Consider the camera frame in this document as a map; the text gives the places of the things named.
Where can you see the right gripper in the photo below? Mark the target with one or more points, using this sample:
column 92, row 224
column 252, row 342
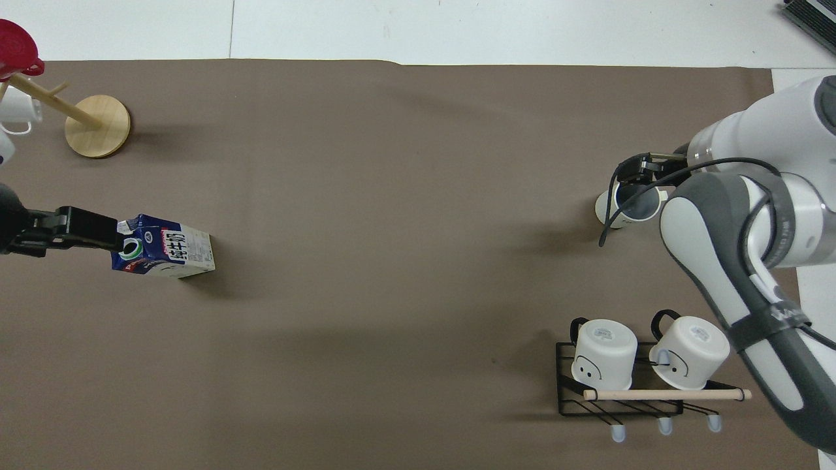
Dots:
column 665, row 171

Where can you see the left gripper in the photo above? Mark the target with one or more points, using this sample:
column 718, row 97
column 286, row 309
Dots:
column 13, row 219

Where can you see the white cup dark inside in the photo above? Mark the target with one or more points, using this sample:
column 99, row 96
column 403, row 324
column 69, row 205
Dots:
column 607, row 207

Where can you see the blue and white milk carton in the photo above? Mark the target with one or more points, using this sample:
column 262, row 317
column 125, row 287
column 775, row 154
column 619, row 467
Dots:
column 179, row 251

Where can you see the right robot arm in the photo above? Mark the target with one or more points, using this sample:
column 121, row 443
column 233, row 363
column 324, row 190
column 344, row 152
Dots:
column 718, row 215

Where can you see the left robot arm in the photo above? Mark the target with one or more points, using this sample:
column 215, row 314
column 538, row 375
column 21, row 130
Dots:
column 5, row 149

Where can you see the red cup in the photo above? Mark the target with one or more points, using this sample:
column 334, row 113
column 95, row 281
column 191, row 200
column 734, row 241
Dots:
column 14, row 46

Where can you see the plain white mug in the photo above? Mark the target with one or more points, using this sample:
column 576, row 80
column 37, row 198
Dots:
column 16, row 109

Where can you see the wooden mug tree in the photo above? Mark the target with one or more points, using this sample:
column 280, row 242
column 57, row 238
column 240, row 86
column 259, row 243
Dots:
column 98, row 127

